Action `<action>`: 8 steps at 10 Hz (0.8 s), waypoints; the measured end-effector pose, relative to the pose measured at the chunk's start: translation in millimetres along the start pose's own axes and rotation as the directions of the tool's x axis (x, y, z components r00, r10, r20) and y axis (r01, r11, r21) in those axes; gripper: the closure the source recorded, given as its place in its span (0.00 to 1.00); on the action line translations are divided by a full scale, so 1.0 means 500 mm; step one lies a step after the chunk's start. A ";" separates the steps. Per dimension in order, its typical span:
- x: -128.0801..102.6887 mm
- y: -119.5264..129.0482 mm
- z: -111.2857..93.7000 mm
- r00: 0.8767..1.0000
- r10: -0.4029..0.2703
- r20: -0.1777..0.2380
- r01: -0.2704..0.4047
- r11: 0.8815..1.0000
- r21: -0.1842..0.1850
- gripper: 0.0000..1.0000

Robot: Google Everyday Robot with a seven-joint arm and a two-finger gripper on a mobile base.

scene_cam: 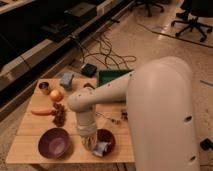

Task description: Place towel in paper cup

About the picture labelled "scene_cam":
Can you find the black binder clip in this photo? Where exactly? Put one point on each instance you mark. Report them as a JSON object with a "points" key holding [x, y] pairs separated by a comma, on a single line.
{"points": [[124, 115]]}

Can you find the green plastic tray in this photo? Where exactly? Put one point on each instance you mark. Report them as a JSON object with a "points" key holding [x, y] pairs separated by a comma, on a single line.
{"points": [[107, 76]]}

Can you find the black office chair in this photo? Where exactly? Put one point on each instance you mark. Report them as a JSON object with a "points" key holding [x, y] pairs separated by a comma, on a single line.
{"points": [[192, 10], [148, 4]]}

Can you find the black box on shelf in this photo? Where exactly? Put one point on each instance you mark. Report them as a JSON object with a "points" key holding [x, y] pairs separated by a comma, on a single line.
{"points": [[81, 13]]}

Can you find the purple bowl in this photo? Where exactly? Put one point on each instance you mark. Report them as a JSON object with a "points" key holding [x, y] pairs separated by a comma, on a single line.
{"points": [[54, 143]]}

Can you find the black remote control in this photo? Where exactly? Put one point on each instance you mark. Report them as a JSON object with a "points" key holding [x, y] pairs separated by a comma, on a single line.
{"points": [[89, 85]]}

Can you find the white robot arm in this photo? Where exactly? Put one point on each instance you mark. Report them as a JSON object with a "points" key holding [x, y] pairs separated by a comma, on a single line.
{"points": [[158, 95]]}

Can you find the orange carrot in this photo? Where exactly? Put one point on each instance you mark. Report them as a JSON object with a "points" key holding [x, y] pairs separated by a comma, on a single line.
{"points": [[45, 112]]}

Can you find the small metal can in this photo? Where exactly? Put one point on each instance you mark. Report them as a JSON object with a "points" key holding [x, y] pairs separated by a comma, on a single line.
{"points": [[45, 88]]}

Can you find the orange apple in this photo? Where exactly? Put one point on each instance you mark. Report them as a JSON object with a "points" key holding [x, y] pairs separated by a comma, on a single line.
{"points": [[56, 95]]}

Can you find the blue-grey towel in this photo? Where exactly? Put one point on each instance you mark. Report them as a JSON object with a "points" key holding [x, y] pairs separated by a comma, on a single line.
{"points": [[101, 148]]}

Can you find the red-brown bowl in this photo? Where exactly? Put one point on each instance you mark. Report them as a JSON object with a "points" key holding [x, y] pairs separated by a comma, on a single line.
{"points": [[105, 135]]}

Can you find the black object on floor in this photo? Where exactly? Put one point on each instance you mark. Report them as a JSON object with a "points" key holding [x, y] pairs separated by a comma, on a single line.
{"points": [[206, 144]]}

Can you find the black power adapter box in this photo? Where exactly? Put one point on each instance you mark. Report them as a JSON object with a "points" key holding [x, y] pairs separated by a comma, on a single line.
{"points": [[89, 70]]}

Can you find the blue sponge block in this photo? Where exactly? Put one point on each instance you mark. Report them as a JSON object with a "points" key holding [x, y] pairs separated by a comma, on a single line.
{"points": [[66, 81]]}

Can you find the metal spoon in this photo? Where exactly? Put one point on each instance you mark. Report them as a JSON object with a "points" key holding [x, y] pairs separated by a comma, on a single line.
{"points": [[113, 120]]}

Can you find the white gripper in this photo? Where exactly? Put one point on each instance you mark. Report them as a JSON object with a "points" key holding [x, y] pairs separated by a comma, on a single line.
{"points": [[88, 136]]}

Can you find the bunch of dark grapes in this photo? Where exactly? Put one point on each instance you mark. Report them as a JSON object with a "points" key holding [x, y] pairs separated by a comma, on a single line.
{"points": [[59, 115]]}

